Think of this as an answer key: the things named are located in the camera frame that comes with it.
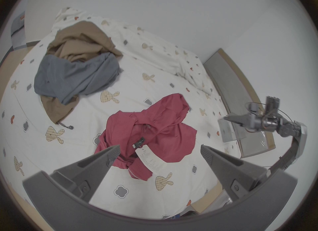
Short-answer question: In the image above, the bed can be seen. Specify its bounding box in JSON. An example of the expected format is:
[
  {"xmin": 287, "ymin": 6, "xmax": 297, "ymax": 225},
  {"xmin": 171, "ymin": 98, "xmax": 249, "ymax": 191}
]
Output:
[{"xmin": 0, "ymin": 7, "xmax": 276, "ymax": 220}]

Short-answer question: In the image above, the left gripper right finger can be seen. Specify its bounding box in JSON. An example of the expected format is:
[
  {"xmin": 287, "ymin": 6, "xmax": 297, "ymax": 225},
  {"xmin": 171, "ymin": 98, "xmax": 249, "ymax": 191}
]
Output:
[{"xmin": 200, "ymin": 144, "xmax": 270, "ymax": 202}]

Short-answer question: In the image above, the brown garment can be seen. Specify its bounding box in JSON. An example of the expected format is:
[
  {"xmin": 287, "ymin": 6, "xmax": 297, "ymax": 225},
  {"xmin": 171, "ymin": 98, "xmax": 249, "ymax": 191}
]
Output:
[{"xmin": 40, "ymin": 21, "xmax": 124, "ymax": 129}]

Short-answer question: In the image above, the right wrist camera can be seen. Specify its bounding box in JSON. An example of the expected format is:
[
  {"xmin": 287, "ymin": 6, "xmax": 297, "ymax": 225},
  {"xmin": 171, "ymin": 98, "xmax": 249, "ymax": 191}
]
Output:
[{"xmin": 245, "ymin": 102, "xmax": 259, "ymax": 113}]

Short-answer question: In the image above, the white printed quilt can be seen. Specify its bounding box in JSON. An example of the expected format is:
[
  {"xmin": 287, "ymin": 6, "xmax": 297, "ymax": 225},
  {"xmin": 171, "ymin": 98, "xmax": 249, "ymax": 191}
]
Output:
[{"xmin": 52, "ymin": 7, "xmax": 219, "ymax": 96}]

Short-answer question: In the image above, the grey garment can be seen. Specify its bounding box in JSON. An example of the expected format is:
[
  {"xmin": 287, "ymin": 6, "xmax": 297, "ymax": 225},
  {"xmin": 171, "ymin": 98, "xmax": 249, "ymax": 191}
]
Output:
[{"xmin": 34, "ymin": 52, "xmax": 124, "ymax": 105}]

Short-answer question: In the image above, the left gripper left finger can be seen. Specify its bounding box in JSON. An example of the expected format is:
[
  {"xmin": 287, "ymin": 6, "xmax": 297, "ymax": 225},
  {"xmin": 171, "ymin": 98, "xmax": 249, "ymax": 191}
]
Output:
[{"xmin": 50, "ymin": 144, "xmax": 121, "ymax": 203}]

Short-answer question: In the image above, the red shirt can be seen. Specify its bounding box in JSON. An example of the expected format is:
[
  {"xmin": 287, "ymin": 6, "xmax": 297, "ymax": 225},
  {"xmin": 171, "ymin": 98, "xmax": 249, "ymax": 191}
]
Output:
[{"xmin": 94, "ymin": 93, "xmax": 197, "ymax": 181}]

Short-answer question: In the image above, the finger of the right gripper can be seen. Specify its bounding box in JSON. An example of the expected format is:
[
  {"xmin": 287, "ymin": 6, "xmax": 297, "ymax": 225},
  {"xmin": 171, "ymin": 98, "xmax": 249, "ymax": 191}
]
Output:
[{"xmin": 223, "ymin": 114, "xmax": 247, "ymax": 127}]

